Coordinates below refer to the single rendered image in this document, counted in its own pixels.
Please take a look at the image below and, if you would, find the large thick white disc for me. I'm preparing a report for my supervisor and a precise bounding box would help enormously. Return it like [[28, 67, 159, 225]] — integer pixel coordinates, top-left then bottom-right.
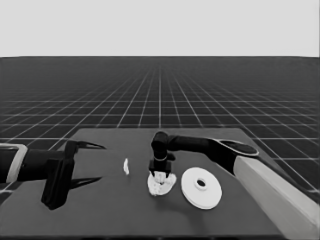
[[180, 166, 224, 211]]

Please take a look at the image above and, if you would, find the small thin T-shaped piece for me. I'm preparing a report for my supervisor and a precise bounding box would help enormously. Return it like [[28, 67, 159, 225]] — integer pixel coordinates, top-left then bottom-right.
[[122, 157, 131, 176]]

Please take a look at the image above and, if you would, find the white round carrier with pins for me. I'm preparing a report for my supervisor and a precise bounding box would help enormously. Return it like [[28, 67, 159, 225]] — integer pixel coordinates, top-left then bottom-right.
[[147, 171, 178, 197]]

